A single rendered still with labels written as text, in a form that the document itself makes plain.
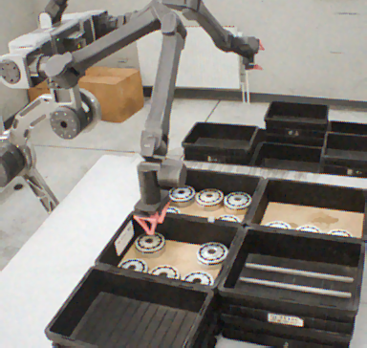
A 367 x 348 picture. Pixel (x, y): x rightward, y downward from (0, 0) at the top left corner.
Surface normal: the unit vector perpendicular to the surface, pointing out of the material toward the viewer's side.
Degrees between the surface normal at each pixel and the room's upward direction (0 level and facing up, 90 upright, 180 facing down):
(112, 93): 89
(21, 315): 0
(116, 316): 0
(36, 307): 0
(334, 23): 90
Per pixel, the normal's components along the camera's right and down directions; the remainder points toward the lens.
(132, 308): -0.09, -0.83
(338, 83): -0.32, 0.54
